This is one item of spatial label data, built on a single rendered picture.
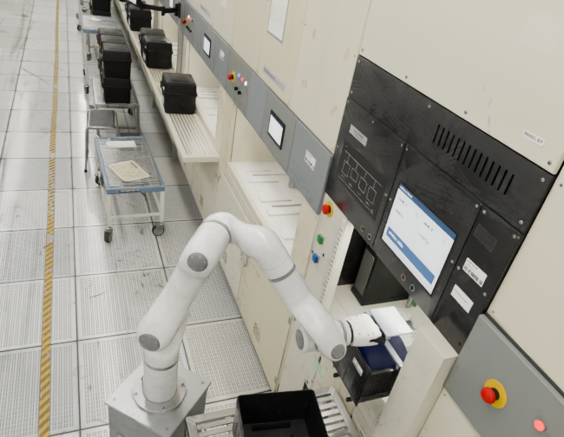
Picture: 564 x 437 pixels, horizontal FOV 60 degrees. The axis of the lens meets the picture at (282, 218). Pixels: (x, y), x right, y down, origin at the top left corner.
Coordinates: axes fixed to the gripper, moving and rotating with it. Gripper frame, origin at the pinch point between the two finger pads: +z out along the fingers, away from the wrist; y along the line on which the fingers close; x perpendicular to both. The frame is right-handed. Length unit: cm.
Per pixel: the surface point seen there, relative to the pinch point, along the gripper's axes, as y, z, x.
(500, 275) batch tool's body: 26, 1, 44
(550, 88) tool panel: 16, 1, 86
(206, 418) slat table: -12, -53, -49
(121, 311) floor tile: -150, -71, -127
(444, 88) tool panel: -14, 1, 75
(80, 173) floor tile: -337, -92, -128
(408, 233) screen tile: -7.4, 1.2, 31.7
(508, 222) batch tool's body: 21, 2, 56
